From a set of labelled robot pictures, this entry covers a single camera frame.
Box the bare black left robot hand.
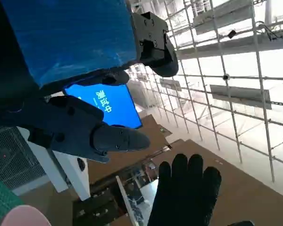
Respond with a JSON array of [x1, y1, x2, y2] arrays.
[[0, 0, 179, 163]]

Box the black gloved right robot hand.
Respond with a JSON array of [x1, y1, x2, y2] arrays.
[[147, 153, 222, 226]]

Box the pink bowl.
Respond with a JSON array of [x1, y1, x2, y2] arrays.
[[0, 204, 53, 226]]

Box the blue monitor screen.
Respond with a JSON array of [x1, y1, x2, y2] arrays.
[[62, 81, 142, 129]]

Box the large white grille cabinet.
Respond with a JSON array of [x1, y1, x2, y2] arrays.
[[0, 126, 69, 196]]

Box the green cutting mat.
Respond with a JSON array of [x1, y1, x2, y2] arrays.
[[0, 173, 25, 226]]

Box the white metal lattice frame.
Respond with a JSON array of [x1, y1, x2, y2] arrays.
[[127, 0, 283, 184]]

